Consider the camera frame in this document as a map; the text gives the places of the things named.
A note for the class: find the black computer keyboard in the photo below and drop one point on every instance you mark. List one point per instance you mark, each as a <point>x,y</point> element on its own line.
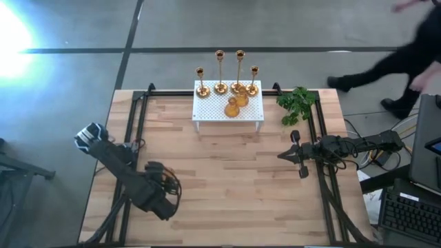
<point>410,217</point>

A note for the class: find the black computer monitor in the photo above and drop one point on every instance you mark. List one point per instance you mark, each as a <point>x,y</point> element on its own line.
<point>425,120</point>

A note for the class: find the tall brass candlestick holder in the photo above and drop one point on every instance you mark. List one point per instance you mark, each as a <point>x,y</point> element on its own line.
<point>235,86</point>
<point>220,88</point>

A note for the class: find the small device with blue screen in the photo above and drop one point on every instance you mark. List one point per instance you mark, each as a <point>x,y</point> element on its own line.
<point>435,147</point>

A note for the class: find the amber ribbed glass candle holder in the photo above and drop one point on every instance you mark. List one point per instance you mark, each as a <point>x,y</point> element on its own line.
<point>232,111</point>
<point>242,100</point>

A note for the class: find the black side desk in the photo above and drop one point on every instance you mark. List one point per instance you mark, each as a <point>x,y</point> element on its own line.
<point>382,179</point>

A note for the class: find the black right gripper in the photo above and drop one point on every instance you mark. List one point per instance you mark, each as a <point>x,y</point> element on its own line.
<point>310,151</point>

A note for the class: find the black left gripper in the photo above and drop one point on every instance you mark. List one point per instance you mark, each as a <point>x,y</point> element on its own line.
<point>155,170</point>

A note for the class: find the short brass candlestick holder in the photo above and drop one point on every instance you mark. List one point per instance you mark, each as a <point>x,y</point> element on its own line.
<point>252,90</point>
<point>203,92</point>

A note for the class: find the person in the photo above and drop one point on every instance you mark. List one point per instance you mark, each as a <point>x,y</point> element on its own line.
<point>396,63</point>

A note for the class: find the white paper sheet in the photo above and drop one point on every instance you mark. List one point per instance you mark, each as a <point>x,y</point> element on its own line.
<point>372,203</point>

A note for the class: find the dark metal stand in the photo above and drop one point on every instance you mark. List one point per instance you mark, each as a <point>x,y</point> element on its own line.
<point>20,167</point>

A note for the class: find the white perforated metal shelf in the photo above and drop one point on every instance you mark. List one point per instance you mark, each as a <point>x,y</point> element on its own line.
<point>210,110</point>

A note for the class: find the black aluminium table frame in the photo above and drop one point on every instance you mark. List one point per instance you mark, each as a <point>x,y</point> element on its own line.
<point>162,93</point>

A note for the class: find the green leafy plant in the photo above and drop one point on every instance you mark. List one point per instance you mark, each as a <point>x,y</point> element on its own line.
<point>296,103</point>

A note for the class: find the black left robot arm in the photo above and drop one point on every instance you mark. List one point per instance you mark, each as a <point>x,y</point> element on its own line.
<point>120,168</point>

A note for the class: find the person's hand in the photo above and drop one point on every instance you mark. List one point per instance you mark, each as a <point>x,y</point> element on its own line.
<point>422,82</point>
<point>401,6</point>

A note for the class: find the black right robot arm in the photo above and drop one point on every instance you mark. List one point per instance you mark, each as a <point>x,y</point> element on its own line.
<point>379,139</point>

